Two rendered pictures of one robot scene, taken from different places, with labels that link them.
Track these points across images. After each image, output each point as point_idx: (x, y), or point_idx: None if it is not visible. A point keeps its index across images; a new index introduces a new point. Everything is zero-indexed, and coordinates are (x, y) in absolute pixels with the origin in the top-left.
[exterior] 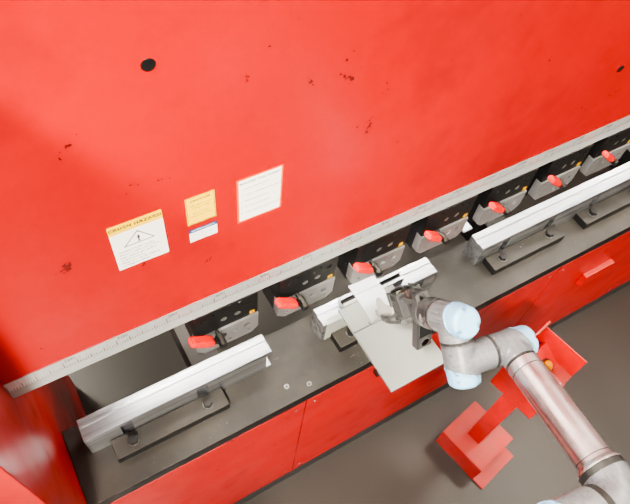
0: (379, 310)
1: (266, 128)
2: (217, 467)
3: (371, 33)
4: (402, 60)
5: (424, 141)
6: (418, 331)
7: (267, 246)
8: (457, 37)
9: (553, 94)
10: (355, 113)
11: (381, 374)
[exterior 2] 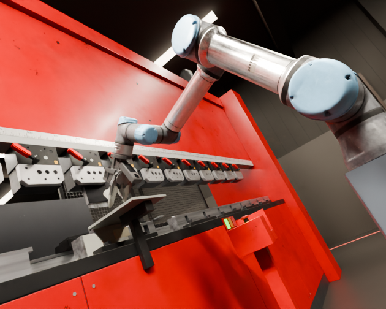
0: (108, 197)
1: None
2: None
3: (21, 38)
4: (40, 56)
5: (72, 99)
6: (125, 167)
7: None
8: (60, 62)
9: (126, 114)
10: (26, 62)
11: (122, 203)
